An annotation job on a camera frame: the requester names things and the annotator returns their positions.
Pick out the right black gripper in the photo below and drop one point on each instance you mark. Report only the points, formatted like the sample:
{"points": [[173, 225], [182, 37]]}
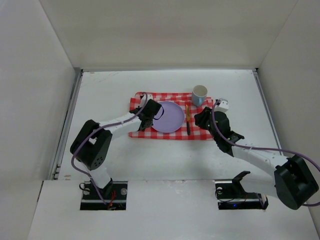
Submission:
{"points": [[203, 120]]}

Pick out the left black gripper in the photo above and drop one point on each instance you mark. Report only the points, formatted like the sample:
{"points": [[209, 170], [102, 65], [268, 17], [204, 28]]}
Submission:
{"points": [[146, 121]]}

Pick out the purple plastic plate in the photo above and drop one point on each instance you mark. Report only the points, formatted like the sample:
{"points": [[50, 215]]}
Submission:
{"points": [[172, 120]]}

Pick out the gold knife black handle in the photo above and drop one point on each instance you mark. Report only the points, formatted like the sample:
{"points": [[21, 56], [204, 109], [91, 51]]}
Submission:
{"points": [[187, 109]]}

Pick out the red white checkered cloth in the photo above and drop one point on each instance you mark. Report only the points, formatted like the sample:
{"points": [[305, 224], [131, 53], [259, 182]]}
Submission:
{"points": [[182, 99]]}

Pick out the blue white mug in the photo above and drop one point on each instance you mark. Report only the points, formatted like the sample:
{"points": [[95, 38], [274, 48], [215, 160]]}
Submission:
{"points": [[199, 94]]}

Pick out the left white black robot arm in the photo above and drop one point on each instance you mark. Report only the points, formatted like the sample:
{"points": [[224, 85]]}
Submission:
{"points": [[91, 145]]}

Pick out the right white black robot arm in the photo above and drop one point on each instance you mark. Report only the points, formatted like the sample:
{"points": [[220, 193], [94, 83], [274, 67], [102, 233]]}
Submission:
{"points": [[290, 179]]}

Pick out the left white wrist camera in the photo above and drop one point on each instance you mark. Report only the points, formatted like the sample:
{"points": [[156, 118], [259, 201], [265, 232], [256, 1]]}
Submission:
{"points": [[146, 96]]}

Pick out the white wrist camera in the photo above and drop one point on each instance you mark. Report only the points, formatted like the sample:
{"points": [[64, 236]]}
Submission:
{"points": [[146, 96], [221, 105]]}

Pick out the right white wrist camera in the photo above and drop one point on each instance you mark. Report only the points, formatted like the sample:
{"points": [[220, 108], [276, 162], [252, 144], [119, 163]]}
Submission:
{"points": [[221, 105]]}

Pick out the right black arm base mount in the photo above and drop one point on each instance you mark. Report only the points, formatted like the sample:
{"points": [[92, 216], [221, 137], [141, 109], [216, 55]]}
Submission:
{"points": [[231, 195]]}

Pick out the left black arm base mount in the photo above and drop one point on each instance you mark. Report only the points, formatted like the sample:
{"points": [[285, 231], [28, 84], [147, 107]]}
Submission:
{"points": [[115, 198]]}

